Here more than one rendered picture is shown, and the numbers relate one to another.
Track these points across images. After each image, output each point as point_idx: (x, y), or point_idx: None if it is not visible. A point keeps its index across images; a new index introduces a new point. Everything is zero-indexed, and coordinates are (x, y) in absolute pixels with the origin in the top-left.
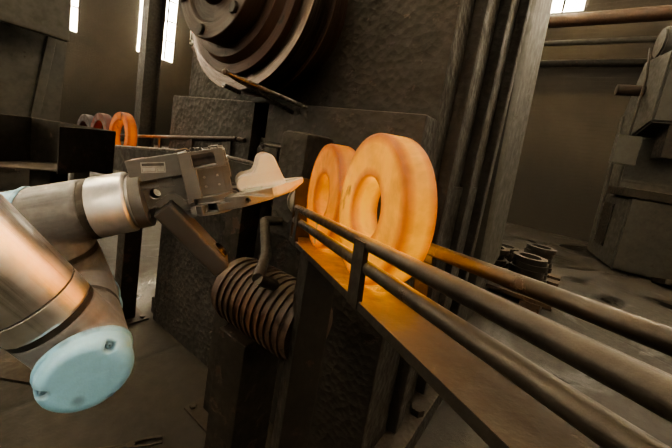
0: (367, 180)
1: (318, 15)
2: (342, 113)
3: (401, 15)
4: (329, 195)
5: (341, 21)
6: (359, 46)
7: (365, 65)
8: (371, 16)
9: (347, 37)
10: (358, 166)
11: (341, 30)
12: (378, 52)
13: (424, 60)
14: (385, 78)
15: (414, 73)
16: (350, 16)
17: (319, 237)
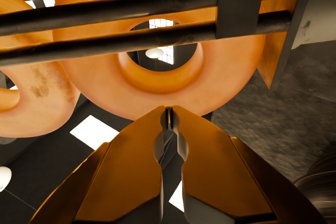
0: (16, 102)
1: (309, 191)
2: (329, 95)
3: (255, 132)
4: (111, 72)
5: (319, 163)
6: (304, 135)
7: (300, 119)
8: (284, 146)
9: (318, 148)
10: (37, 115)
11: (324, 157)
12: (281, 121)
13: (237, 97)
14: (277, 100)
15: (246, 92)
16: (309, 159)
17: (1, 31)
